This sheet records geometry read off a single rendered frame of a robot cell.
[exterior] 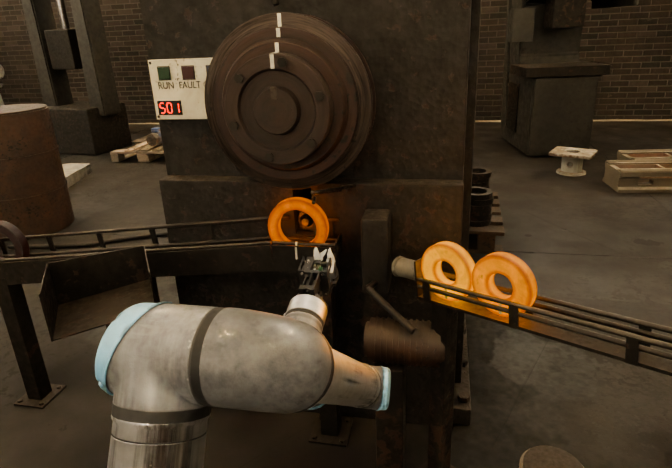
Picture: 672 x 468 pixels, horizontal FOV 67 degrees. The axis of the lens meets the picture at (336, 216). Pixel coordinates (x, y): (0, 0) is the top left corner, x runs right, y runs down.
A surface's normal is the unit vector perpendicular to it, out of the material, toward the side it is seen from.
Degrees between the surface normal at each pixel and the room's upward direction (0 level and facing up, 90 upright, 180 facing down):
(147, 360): 64
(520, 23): 90
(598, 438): 0
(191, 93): 90
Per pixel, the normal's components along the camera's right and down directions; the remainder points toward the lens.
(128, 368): -0.38, -0.07
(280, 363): 0.50, -0.16
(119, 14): -0.20, 0.35
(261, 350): 0.41, -0.40
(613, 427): -0.04, -0.94
